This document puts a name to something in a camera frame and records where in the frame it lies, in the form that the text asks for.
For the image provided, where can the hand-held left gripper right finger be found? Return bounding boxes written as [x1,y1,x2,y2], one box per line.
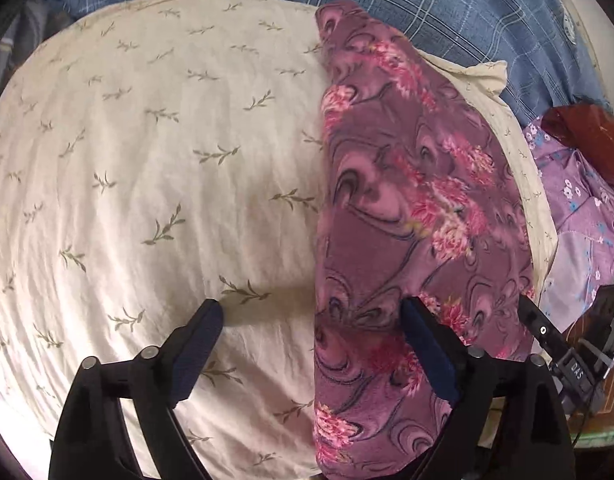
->
[401,295,574,480]

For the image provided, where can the cream leaf-print pillow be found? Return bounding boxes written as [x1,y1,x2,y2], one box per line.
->
[0,0,558,478]

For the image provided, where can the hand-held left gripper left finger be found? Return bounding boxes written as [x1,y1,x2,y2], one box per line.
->
[48,298,224,480]

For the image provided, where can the lilac floral garment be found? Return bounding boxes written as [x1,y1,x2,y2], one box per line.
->
[522,116,614,333]

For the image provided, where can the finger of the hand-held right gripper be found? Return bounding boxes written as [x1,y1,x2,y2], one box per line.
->
[517,295,568,367]

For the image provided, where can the pink floral garment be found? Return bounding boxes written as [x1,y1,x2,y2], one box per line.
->
[312,0,538,479]

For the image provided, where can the blue plaid quilt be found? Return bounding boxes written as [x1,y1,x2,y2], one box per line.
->
[52,0,612,128]

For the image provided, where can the red crumpled cloth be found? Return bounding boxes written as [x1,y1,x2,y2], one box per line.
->
[541,104,614,186]

